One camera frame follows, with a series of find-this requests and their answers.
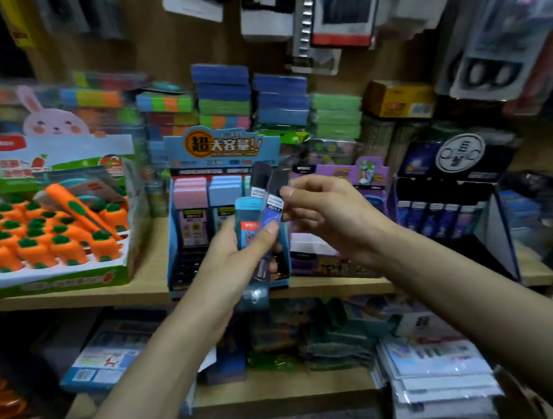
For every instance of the heap of green teal packs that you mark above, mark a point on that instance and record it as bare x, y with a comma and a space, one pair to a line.
311, 337

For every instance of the wooden shelf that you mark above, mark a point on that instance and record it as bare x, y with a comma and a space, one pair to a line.
145, 281

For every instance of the person's left hand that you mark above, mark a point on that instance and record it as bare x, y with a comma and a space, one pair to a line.
220, 278

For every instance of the black red hanging package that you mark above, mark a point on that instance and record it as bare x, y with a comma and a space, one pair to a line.
348, 5

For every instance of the orange carrot pen display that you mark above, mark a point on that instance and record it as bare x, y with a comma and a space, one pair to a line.
42, 243

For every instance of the black and white display box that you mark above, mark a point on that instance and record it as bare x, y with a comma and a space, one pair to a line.
459, 156

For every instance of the purple display box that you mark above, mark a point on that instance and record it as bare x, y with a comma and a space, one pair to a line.
362, 172

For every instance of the stack of multicoloured packets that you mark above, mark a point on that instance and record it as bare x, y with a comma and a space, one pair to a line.
85, 99

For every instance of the stack of blue packets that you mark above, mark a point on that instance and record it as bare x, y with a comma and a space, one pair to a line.
279, 97

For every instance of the person's right forearm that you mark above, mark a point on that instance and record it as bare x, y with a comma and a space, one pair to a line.
508, 320

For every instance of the person's right hand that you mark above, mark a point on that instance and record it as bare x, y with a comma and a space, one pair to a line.
342, 219

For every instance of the person's left forearm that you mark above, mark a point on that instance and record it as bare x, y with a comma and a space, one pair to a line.
139, 401

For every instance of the hanging white blister package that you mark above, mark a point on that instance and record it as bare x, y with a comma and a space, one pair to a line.
507, 51

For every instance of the blue display box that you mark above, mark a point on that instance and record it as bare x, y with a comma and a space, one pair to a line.
220, 149

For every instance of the stack of white packets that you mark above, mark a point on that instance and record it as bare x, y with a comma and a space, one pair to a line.
435, 378

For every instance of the stack of green packets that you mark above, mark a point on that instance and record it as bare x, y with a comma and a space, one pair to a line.
338, 117

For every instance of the yellow carton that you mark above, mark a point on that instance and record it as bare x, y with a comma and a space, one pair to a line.
398, 100

